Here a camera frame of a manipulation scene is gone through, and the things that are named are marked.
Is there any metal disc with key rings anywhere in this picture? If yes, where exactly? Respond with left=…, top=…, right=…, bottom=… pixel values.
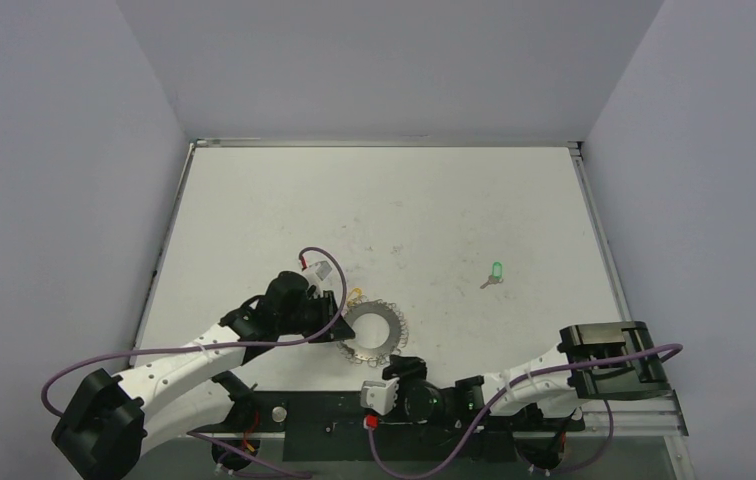
left=337, top=297, right=409, bottom=368

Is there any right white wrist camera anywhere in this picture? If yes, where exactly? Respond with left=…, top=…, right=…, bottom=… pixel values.
left=359, top=378, right=399, bottom=416

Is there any purple cable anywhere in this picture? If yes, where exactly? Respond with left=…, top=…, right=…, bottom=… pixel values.
left=41, top=246, right=349, bottom=480
left=365, top=343, right=684, bottom=480

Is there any aluminium frame rail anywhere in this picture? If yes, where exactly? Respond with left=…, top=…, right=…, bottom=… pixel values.
left=143, top=385, right=685, bottom=450

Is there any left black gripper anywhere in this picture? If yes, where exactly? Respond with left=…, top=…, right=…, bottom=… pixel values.
left=278, top=290, right=355, bottom=343

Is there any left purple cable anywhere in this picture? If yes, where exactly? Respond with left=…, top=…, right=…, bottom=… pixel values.
left=41, top=246, right=349, bottom=480

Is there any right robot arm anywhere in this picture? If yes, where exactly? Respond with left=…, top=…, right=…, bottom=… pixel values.
left=359, top=322, right=680, bottom=429

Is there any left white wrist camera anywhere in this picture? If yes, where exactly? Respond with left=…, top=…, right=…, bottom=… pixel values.
left=300, top=260, right=334, bottom=288

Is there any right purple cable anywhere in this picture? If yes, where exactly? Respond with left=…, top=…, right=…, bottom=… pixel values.
left=365, top=343, right=684, bottom=480

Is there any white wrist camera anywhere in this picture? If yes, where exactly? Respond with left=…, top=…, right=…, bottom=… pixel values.
left=300, top=260, right=334, bottom=288
left=359, top=378, right=399, bottom=416

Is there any key with green tag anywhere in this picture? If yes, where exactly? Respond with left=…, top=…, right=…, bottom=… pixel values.
left=480, top=262, right=503, bottom=289

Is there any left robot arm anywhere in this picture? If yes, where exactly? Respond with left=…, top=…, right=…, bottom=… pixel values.
left=51, top=262, right=341, bottom=479

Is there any key with yellow tag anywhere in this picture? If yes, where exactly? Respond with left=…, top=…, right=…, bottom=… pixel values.
left=346, top=287, right=365, bottom=308

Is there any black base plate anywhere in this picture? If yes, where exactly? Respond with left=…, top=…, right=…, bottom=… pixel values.
left=198, top=391, right=585, bottom=463

